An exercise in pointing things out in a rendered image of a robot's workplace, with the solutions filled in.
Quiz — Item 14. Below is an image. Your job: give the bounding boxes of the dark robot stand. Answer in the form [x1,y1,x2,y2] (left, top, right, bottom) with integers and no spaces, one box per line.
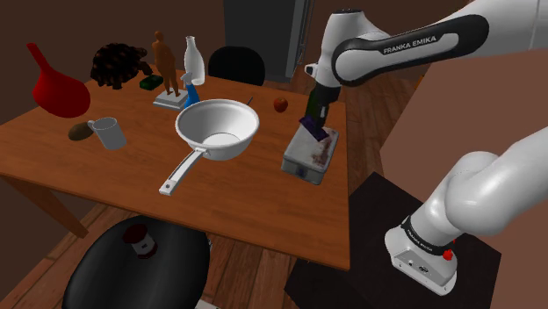
[284,171,503,309]

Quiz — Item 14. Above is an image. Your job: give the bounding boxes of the black round-backed chair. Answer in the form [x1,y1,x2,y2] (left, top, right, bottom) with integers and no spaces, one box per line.
[207,46,266,87]
[61,215,212,309]

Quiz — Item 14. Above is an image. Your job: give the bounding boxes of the purple flat card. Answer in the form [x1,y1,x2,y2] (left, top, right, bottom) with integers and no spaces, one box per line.
[299,115,331,143]

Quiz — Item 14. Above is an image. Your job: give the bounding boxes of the white bottle vase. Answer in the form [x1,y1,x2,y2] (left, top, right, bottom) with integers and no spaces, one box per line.
[184,35,206,86]

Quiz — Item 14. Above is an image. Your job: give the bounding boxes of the brown human figure statue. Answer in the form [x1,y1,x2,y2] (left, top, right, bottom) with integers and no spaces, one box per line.
[151,30,190,111]

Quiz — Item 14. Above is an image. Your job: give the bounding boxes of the dark grey refrigerator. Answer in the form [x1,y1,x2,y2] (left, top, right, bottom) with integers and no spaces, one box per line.
[223,0,316,84]

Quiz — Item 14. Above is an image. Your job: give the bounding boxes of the brown potato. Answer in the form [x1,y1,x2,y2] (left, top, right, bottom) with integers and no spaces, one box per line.
[68,122,95,142]

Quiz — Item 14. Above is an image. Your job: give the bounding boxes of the grey mug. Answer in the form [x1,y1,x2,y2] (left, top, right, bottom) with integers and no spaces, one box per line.
[87,117,127,151]

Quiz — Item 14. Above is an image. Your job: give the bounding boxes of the dark brown turtle figure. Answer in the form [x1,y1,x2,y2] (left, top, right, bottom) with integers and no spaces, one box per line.
[90,42,155,90]

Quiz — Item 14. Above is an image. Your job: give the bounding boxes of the red and white jar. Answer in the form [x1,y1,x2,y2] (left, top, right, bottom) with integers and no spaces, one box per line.
[122,223,159,260]

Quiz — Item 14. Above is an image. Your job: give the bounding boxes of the grey rectangular tin box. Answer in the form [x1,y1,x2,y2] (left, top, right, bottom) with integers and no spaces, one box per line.
[281,126,340,186]

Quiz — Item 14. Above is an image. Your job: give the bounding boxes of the wooden table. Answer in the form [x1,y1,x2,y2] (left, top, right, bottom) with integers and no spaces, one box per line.
[0,71,351,272]

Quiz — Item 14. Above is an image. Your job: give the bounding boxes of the blue spray bottle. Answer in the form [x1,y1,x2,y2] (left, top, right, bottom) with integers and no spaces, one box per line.
[180,71,201,110]

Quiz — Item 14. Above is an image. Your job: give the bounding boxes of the white long-handled pan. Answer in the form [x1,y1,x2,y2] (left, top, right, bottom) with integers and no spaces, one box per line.
[159,98,261,197]

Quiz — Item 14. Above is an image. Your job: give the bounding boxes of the small green box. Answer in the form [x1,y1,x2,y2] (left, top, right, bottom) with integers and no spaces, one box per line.
[139,75,164,91]

